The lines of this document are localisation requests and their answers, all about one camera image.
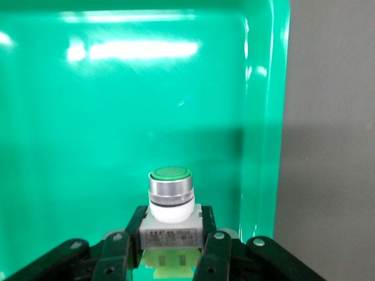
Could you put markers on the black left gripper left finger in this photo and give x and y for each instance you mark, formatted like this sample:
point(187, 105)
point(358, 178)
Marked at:
point(112, 257)

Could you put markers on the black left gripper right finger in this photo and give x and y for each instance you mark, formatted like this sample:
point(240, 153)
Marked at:
point(216, 257)

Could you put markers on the green button with green block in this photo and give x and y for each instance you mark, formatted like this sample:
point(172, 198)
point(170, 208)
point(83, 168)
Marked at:
point(171, 231)

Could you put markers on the green plastic tray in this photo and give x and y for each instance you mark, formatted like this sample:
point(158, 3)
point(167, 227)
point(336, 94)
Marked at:
point(117, 102)

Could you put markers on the dark grey table cloth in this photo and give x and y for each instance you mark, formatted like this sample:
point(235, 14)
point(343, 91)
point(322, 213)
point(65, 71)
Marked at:
point(337, 117)

